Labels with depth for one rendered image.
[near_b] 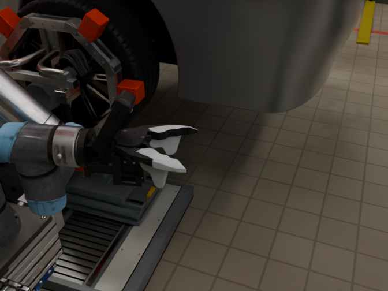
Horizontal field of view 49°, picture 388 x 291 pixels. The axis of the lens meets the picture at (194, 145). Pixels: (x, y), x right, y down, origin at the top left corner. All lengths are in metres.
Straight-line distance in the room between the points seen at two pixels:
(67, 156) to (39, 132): 0.07
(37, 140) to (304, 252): 1.71
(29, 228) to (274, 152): 1.97
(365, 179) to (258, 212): 0.75
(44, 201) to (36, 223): 0.40
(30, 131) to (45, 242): 0.62
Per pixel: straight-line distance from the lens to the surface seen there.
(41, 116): 0.94
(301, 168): 2.79
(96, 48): 1.73
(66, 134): 0.78
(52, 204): 0.88
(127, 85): 1.74
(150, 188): 2.34
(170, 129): 0.79
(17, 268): 1.31
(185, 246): 2.23
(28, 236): 1.23
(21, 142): 0.80
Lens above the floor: 1.66
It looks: 35 degrees down
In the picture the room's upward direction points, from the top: straight up
